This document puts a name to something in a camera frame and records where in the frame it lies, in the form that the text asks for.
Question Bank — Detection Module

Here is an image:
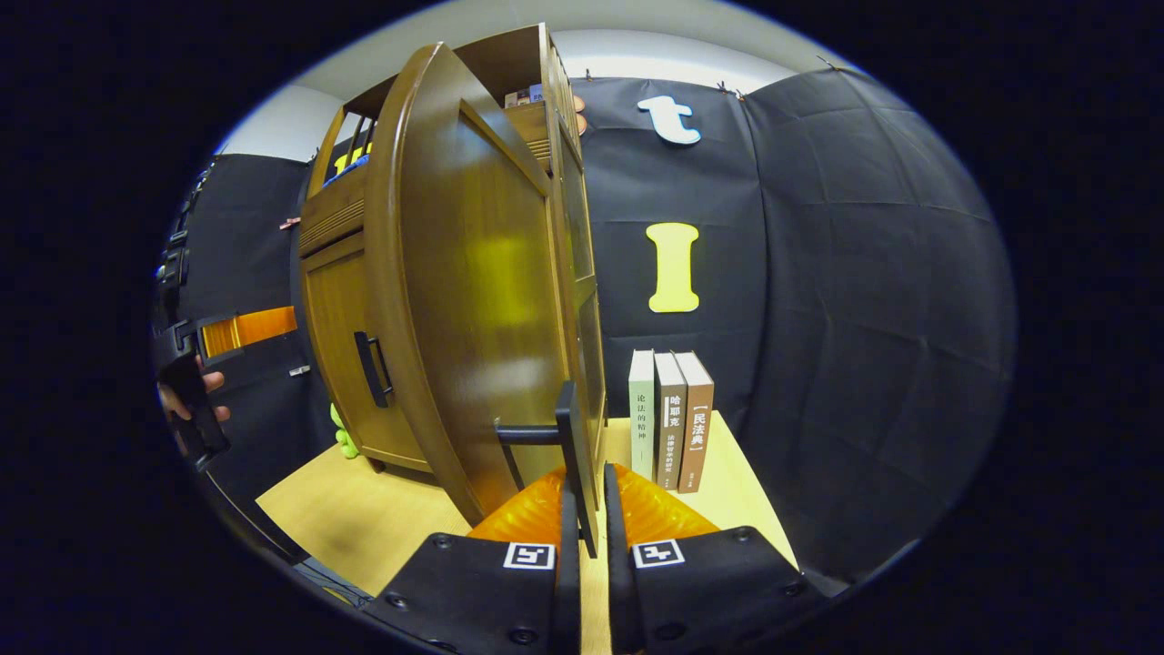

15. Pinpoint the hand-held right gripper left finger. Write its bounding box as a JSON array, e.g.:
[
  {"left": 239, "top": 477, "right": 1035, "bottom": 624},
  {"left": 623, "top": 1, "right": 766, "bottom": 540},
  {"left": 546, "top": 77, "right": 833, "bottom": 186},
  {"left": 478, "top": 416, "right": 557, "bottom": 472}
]
[{"left": 364, "top": 464, "right": 583, "bottom": 655}]

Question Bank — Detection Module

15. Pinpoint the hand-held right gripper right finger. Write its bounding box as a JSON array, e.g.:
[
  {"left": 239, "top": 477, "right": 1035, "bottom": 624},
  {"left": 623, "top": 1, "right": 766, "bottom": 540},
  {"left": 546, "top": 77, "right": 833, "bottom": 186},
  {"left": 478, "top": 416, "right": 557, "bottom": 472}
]
[{"left": 603, "top": 462, "right": 828, "bottom": 655}]

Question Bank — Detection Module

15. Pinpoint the wooden cabinet door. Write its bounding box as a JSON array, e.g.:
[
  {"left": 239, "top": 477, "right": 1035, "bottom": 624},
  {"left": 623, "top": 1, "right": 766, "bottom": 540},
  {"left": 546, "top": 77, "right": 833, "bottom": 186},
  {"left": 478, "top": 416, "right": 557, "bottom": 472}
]
[
  {"left": 300, "top": 231, "right": 434, "bottom": 475},
  {"left": 364, "top": 41, "right": 570, "bottom": 528}
]

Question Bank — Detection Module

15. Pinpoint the black door handle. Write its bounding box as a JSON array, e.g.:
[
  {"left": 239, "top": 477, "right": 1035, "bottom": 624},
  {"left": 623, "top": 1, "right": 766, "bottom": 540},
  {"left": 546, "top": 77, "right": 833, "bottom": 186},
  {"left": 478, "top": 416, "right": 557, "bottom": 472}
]
[
  {"left": 353, "top": 330, "right": 396, "bottom": 409},
  {"left": 494, "top": 380, "right": 602, "bottom": 559}
]

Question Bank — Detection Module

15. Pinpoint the wooden double-door shoe cabinet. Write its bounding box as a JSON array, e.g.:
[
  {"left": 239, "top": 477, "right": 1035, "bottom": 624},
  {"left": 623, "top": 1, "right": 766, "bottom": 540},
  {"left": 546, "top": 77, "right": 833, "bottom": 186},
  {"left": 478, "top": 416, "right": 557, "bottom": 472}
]
[{"left": 298, "top": 23, "right": 608, "bottom": 510}]

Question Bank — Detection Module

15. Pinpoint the green frog toy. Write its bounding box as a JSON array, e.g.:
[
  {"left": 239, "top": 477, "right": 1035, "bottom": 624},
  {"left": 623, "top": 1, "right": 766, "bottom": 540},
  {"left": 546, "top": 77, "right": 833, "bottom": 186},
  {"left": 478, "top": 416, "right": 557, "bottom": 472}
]
[{"left": 328, "top": 402, "right": 361, "bottom": 461}]

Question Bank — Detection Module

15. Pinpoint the grey book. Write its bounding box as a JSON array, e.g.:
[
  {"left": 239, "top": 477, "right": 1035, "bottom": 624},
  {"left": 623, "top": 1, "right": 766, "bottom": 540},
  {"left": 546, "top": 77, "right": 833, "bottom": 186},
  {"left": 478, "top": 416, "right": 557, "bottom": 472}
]
[{"left": 653, "top": 351, "right": 688, "bottom": 493}]

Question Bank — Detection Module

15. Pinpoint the pale green book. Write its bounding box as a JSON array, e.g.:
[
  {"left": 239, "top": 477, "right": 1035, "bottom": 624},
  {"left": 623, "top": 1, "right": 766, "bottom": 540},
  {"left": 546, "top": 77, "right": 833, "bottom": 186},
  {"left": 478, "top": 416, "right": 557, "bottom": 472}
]
[{"left": 628, "top": 349, "right": 657, "bottom": 482}]

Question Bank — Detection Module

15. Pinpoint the large brown book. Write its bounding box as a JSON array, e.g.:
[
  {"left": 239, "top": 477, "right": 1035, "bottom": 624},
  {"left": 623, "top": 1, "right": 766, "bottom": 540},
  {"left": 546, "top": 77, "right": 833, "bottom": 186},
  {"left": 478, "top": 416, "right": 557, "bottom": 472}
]
[{"left": 673, "top": 350, "right": 716, "bottom": 495}]

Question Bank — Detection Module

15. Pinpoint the blue cloth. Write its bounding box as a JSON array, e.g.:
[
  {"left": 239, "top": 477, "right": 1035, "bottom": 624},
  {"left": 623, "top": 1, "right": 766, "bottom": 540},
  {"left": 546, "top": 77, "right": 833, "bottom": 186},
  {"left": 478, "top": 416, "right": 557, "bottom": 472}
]
[{"left": 324, "top": 153, "right": 371, "bottom": 186}]

